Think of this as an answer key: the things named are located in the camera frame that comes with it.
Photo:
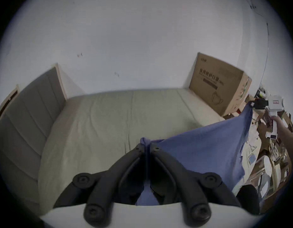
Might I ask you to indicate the person's right forearm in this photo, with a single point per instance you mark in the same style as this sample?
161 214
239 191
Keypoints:
288 139

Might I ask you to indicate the person's legs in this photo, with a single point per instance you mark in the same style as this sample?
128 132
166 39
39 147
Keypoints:
249 198

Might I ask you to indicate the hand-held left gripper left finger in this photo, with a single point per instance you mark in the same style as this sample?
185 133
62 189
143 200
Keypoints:
101 186

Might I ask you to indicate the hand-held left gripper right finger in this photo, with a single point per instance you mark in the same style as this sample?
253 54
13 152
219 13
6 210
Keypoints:
184 184

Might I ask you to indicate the person's right hand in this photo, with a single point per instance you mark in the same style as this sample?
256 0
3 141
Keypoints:
278 122

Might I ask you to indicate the brown cardboard carton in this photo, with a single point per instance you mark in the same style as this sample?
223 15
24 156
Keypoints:
215 84

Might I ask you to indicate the bed with beige sheet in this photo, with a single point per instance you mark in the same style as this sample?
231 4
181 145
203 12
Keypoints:
101 122

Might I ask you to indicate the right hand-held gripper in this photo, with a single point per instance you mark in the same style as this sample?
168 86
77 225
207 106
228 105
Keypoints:
275 102

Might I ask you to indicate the grey padded headboard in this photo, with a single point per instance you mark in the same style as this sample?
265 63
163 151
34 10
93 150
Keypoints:
25 113

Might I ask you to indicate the blue shirt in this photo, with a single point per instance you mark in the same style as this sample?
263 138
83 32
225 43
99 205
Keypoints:
208 146

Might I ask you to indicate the pile of cardboard pieces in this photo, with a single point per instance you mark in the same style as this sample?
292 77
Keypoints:
279 172

